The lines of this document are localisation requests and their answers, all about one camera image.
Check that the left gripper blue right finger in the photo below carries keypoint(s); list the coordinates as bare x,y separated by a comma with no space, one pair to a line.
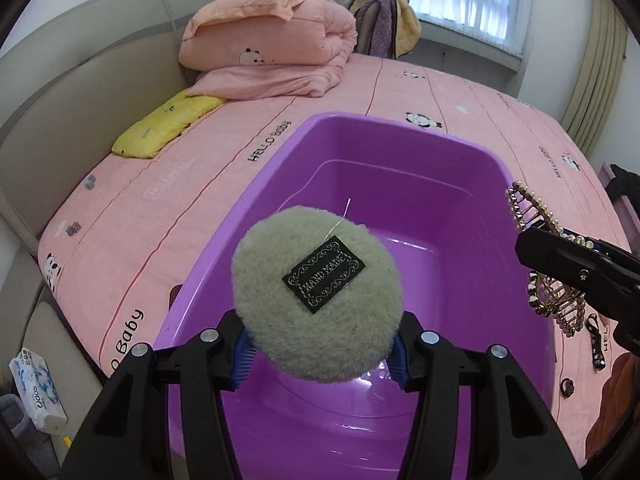
397,362

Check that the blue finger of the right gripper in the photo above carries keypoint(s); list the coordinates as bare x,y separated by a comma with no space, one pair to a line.
607,275

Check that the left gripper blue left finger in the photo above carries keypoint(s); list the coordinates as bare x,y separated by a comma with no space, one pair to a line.
243,357

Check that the pearl hair claw clip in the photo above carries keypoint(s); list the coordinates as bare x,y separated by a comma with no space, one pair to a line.
546,296

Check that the grey fuzzy round puff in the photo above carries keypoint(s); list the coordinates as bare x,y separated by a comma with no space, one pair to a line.
320,295

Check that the pink fuzzy flower headband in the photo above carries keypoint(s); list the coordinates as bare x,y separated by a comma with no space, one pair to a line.
620,398

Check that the pink storage box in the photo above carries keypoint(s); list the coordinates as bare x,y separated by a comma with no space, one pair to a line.
628,217

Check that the black clothes on box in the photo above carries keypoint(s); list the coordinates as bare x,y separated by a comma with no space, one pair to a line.
624,183

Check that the pink bed sheet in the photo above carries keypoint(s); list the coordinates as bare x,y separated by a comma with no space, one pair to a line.
119,250

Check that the purple plastic basin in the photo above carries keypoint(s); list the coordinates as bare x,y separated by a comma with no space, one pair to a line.
353,221

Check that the tissue pack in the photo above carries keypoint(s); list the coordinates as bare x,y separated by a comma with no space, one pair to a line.
38,393

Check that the right beige curtain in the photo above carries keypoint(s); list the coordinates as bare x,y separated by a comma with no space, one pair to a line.
598,78

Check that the beige bedside cushion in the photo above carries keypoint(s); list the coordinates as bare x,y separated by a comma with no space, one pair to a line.
30,318

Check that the yellow pillow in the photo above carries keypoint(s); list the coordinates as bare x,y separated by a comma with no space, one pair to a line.
147,137

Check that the folded pink quilt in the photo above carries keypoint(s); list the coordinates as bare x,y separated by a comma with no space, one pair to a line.
256,49

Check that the grey bed headboard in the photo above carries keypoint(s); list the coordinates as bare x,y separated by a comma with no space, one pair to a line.
71,87

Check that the chair with draped clothes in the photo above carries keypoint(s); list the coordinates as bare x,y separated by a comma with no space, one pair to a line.
385,28

